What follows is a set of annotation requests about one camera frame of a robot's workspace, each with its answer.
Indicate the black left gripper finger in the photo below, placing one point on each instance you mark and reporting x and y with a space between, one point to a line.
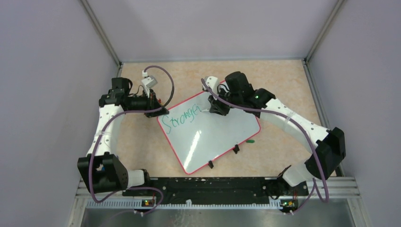
155 101
163 111

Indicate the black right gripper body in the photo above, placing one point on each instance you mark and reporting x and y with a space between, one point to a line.
222 107

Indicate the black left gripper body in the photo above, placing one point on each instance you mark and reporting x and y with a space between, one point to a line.
147 104

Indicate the pink framed whiteboard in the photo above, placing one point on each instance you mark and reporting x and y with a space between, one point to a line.
199 137

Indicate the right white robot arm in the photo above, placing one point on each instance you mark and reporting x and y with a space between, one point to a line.
327 147

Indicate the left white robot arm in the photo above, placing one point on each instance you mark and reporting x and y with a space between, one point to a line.
101 169

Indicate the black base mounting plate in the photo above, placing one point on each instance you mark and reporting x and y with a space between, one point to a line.
219 190

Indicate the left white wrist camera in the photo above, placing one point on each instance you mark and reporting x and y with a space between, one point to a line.
148 81

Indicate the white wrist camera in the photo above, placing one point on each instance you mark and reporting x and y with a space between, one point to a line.
148 81
211 82

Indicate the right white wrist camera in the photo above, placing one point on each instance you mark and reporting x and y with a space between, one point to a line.
211 82

